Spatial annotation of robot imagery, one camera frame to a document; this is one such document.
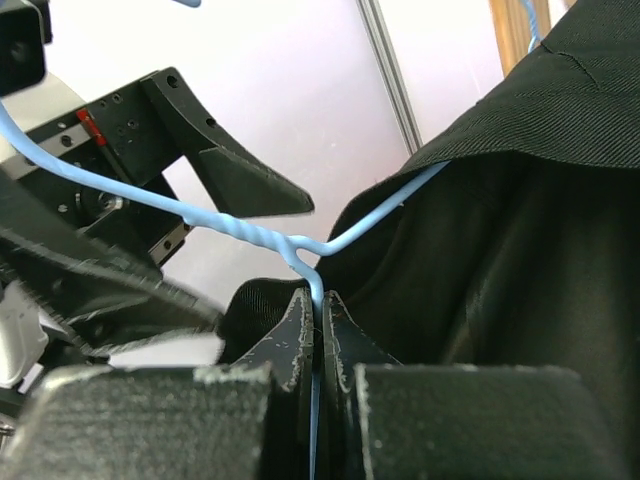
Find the wooden clothes rack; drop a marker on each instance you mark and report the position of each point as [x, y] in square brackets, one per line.
[511, 27]

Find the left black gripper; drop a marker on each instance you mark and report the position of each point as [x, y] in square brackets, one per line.
[103, 298]

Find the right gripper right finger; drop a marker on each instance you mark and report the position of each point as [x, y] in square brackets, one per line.
[381, 419]

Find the blue hanger of plaid skirt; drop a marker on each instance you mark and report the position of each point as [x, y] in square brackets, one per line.
[533, 23]

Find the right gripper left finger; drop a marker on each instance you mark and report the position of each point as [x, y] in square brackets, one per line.
[246, 420]

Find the blue hanger of black skirt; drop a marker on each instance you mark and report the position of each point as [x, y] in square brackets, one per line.
[286, 246]

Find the black skirt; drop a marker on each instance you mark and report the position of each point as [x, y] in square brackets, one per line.
[524, 249]

